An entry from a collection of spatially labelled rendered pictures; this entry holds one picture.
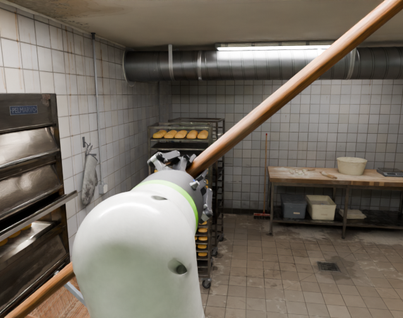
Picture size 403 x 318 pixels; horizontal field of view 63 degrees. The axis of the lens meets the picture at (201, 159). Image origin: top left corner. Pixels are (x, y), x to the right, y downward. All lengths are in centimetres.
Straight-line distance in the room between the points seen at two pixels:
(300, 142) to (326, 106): 71
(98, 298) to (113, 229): 5
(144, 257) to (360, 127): 568
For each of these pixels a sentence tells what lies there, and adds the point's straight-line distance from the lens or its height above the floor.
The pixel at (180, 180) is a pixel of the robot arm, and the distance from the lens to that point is 40.
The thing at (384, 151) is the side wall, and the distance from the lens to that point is 605.
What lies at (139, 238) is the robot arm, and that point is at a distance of 27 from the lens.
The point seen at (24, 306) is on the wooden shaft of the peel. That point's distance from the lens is 91.
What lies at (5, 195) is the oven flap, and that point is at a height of 154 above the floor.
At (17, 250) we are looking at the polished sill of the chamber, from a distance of 231.
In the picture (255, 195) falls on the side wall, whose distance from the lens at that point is 584.
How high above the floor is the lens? 210
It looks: 11 degrees down
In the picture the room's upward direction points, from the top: straight up
